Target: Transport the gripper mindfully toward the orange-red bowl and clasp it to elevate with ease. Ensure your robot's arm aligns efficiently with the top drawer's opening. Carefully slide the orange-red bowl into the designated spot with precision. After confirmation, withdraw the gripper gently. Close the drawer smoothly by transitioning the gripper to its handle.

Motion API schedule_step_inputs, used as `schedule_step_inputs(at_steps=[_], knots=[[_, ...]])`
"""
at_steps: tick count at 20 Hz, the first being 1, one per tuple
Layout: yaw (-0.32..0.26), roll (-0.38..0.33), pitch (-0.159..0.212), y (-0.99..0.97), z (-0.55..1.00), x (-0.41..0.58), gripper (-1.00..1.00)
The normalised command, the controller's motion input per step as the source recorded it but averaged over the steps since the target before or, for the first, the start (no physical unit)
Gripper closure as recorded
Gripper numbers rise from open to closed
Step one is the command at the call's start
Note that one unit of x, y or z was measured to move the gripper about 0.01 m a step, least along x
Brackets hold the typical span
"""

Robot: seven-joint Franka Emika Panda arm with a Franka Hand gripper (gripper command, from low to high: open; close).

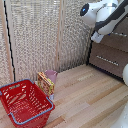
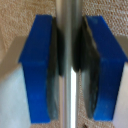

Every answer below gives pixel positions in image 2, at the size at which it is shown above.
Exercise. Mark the blue padded gripper right finger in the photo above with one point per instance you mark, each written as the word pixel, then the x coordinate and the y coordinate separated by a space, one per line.
pixel 106 66

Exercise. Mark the blue padded gripper left finger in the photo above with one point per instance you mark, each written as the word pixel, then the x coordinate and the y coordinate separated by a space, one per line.
pixel 36 66

